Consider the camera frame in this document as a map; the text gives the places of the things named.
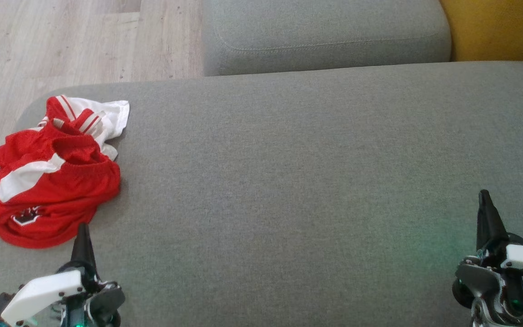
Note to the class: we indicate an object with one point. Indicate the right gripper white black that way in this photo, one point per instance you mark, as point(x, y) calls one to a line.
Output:
point(522, 263)

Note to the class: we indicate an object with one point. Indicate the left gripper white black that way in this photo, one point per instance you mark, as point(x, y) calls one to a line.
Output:
point(48, 293)

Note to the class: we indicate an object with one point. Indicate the red shorts with white stripe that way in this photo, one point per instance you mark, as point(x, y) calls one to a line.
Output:
point(80, 179)

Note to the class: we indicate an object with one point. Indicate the red white sports jersey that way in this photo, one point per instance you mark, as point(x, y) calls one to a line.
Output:
point(109, 113)

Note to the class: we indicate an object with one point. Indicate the mustard yellow cushion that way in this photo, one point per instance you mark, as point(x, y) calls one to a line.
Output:
point(502, 27)

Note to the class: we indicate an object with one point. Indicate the grey fabric sofa seat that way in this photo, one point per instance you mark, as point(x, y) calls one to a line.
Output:
point(288, 181)

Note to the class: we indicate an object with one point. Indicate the grey fabric sofa cushion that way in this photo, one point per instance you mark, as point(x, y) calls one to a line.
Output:
point(325, 32)

